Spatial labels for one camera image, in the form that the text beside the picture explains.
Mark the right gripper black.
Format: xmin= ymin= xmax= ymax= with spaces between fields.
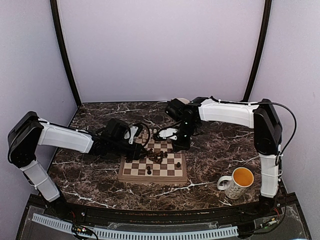
xmin=171 ymin=120 xmax=198 ymax=153

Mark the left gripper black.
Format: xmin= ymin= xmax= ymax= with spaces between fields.
xmin=108 ymin=138 xmax=148 ymax=160

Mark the wooden chess board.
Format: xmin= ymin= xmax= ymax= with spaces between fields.
xmin=117 ymin=143 xmax=188 ymax=185

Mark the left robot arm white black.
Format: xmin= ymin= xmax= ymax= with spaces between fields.
xmin=7 ymin=111 xmax=147 ymax=218

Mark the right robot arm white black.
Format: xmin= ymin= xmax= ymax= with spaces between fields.
xmin=157 ymin=97 xmax=283 ymax=217

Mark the white chess pieces row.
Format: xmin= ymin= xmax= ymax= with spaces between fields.
xmin=134 ymin=128 xmax=172 ymax=145

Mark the pile of dark chess pieces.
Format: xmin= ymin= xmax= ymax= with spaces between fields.
xmin=146 ymin=148 xmax=168 ymax=164

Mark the seashell pattern mug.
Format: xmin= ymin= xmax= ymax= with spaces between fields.
xmin=179 ymin=98 xmax=190 ymax=105

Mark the white mug yellow inside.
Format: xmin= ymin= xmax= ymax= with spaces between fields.
xmin=217 ymin=167 xmax=254 ymax=200

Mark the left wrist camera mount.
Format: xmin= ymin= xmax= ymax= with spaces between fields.
xmin=124 ymin=124 xmax=143 ymax=145

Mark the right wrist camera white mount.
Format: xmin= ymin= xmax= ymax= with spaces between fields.
xmin=152 ymin=128 xmax=178 ymax=141

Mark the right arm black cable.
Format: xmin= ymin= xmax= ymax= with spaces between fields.
xmin=262 ymin=98 xmax=297 ymax=163

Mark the white cable duct strip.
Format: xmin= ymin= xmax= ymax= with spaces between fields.
xmin=31 ymin=213 xmax=239 ymax=240

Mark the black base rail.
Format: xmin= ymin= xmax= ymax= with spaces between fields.
xmin=24 ymin=192 xmax=301 ymax=226

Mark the right black frame post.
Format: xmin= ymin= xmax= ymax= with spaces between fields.
xmin=242 ymin=0 xmax=273 ymax=102

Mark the black frame post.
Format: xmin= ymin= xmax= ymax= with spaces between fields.
xmin=242 ymin=0 xmax=273 ymax=102
xmin=49 ymin=0 xmax=82 ymax=108

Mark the left black frame post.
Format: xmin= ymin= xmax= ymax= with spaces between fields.
xmin=49 ymin=0 xmax=82 ymax=108

